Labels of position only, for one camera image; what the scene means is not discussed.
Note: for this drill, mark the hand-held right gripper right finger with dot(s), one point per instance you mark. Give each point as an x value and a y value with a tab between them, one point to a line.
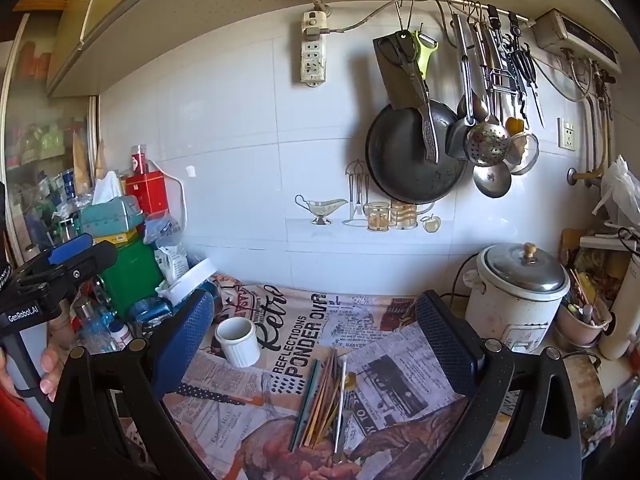
445	340

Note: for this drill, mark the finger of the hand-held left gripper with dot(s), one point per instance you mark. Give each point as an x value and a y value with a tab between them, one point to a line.
95	260
70	250

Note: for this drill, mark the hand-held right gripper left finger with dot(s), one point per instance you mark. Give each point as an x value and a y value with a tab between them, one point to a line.
182	345

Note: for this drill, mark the white ribbed cup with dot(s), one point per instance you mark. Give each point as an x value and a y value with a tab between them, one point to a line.
236	341

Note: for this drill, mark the white slim utensil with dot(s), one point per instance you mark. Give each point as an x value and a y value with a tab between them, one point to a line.
340	410

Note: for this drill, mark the bundle of coloured chopsticks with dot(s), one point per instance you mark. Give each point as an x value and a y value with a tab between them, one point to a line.
320	405

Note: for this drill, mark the person's left forearm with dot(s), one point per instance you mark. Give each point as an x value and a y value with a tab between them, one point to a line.
22	435

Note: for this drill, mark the person's left hand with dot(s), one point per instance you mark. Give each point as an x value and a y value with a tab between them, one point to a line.
52	367

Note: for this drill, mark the green box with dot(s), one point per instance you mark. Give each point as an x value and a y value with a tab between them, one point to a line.
132	280

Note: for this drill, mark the teal tissue box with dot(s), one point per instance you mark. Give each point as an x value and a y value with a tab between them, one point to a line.
112	212

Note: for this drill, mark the small white bottle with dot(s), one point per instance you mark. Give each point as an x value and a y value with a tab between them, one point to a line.
121	334

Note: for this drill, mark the clear bag of packets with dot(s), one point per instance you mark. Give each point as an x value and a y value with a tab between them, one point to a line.
167	250

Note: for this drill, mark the white rice cooker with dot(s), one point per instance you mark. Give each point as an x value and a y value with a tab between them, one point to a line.
517	295

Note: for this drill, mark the red tin box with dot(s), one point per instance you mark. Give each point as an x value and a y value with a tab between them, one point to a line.
145	190

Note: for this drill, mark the glass door cabinet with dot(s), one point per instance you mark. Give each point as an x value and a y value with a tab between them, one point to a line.
45	150

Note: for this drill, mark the red label jar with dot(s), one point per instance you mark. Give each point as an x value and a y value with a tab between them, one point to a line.
139	157

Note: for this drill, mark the newspaper print tablecloth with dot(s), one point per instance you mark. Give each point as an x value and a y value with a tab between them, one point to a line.
300	340

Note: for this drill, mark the pink utensil pot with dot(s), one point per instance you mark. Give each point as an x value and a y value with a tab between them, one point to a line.
582	325

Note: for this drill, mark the steel soup ladle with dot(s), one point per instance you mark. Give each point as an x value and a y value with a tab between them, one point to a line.
492	180

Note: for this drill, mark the black frying pan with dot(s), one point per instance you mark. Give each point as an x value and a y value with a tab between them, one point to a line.
415	160

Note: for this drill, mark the steel slotted ladle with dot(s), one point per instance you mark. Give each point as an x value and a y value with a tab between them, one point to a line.
486	145

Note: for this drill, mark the steel mesh strainer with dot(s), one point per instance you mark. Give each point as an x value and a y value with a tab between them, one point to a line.
525	152

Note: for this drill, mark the white plastic bag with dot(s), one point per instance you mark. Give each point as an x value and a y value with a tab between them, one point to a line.
620	195

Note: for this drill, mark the small black scissors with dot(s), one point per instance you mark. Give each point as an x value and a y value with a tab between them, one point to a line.
522	67

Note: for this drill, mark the green peeler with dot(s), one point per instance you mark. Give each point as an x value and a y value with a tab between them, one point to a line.
425	55

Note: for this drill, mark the black kitchen scissors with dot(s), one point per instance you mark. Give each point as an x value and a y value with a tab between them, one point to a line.
405	52

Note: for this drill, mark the white power strip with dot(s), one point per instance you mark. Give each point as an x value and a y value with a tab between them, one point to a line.
312	50

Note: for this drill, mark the beige water heater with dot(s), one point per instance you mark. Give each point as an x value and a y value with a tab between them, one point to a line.
575	35

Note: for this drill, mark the beige wall cabinet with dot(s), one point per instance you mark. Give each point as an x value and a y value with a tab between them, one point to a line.
150	25

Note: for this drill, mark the white wall socket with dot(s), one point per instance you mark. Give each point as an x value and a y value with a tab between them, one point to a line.
566	133

